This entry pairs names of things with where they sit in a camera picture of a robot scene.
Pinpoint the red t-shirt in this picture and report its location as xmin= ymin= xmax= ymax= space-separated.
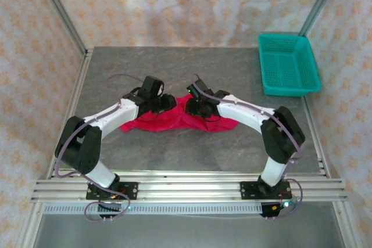
xmin=119 ymin=94 xmax=239 ymax=134

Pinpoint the teal plastic basket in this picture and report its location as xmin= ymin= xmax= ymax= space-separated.
xmin=257 ymin=33 xmax=322 ymax=97

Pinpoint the patterned cloth backdrop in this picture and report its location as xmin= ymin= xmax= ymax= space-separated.
xmin=0 ymin=0 xmax=372 ymax=248

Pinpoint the grey metal lower shelf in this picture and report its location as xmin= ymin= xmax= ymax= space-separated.
xmin=31 ymin=213 xmax=346 ymax=248

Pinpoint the aluminium cross rail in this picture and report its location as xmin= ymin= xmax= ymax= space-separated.
xmin=30 ymin=171 xmax=348 ymax=202

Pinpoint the aluminium side rail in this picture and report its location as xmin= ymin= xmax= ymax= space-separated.
xmin=302 ymin=96 xmax=331 ymax=178
xmin=48 ymin=49 xmax=94 ymax=178

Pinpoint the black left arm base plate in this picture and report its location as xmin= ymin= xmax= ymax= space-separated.
xmin=86 ymin=181 xmax=139 ymax=201

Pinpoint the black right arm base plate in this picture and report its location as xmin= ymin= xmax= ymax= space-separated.
xmin=240 ymin=181 xmax=291 ymax=201

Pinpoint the slotted grey cable duct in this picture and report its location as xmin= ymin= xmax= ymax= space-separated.
xmin=43 ymin=203 xmax=264 ymax=215

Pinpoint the aluminium upright post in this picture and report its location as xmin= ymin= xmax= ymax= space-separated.
xmin=299 ymin=0 xmax=345 ymax=37
xmin=30 ymin=0 xmax=88 ymax=54

